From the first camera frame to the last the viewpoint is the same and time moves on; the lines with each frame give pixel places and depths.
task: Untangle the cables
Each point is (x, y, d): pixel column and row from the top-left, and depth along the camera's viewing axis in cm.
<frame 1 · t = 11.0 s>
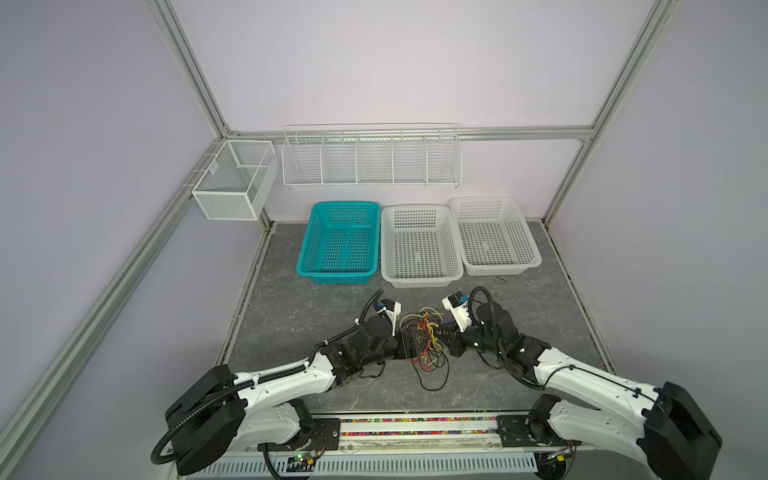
left hand: (421, 344, 77), fingers open
right hand: (434, 332, 79), fingers closed
teal plastic basket: (340, 244, 118), on the table
middle white plastic basket: (420, 245, 115), on the table
right white plastic basket: (492, 237, 118), on the table

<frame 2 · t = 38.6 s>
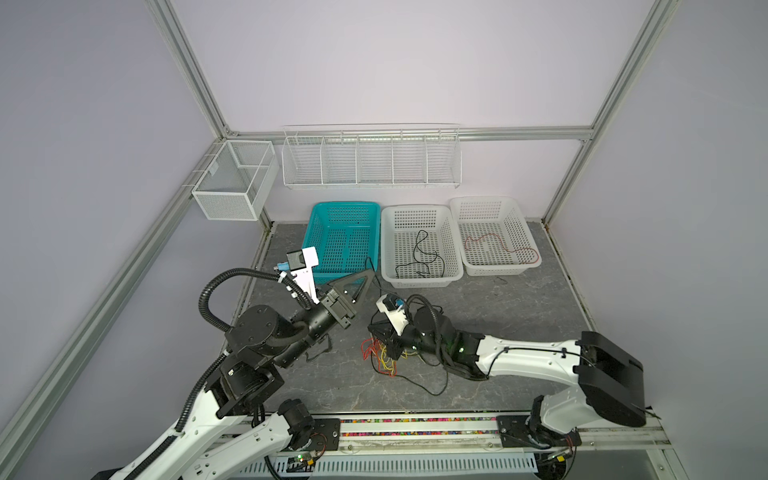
left hand: (375, 281, 51), fingers closed
right hand: (369, 330, 73), fingers closed
the named things where they were.

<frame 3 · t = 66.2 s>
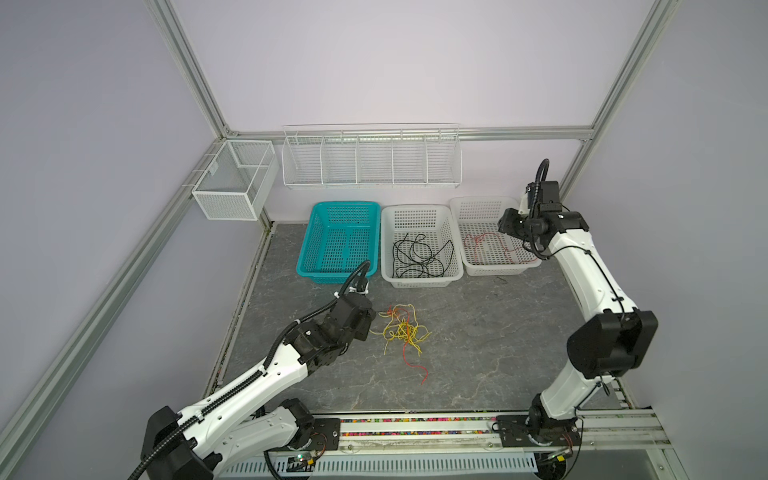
left hand: (358, 313, 78), fingers closed
right hand: (507, 224, 85), fingers open
the named things where they were.

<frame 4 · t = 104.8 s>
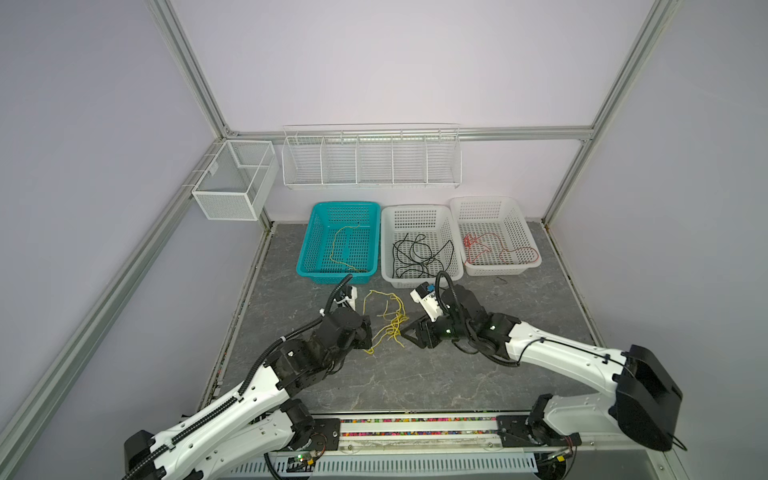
left hand: (369, 323, 74), fingers closed
right hand: (407, 331, 77), fingers open
the named things where they were.

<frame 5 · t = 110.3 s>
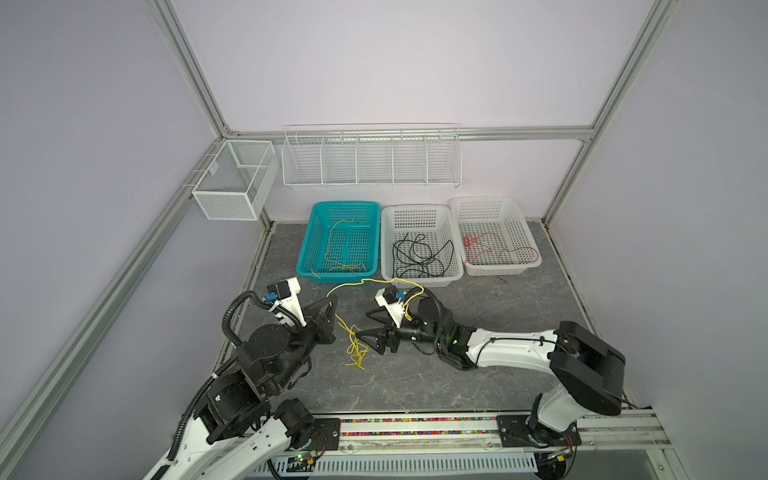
left hand: (338, 302, 62), fingers closed
right hand: (362, 327, 72), fingers open
the named things where they were.

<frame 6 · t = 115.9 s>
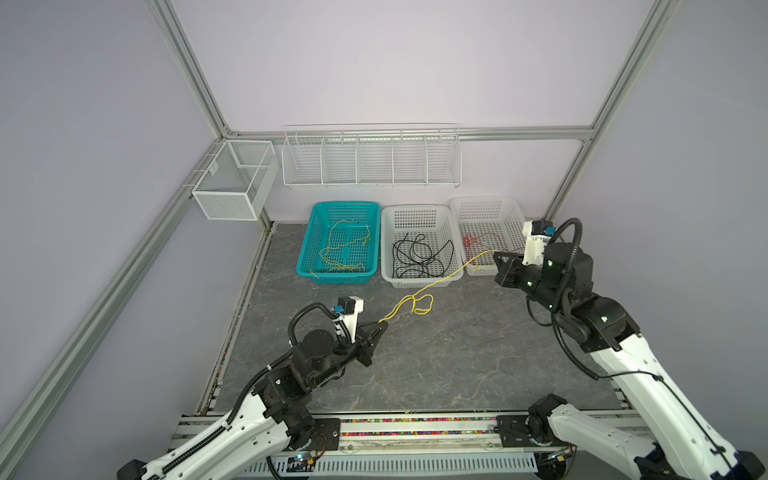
left hand: (385, 329, 69), fingers closed
right hand: (498, 255, 67), fingers closed
the named things where they were.

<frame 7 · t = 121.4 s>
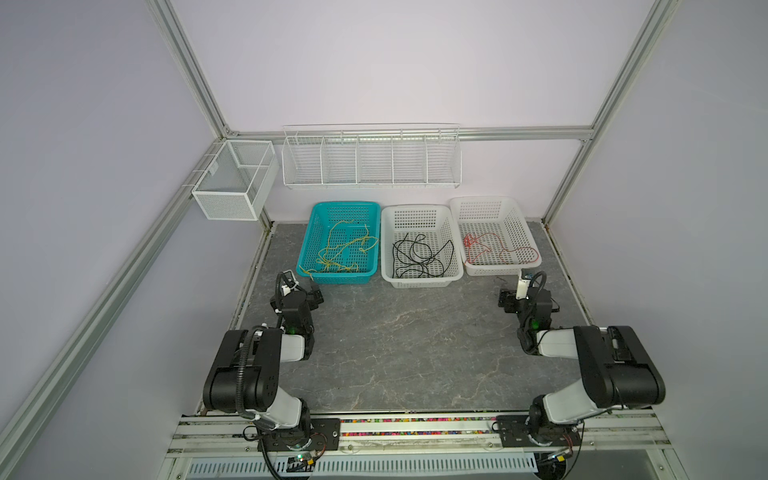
left hand: (299, 286, 92), fingers open
right hand: (520, 288, 93), fingers open
the named things where they were.

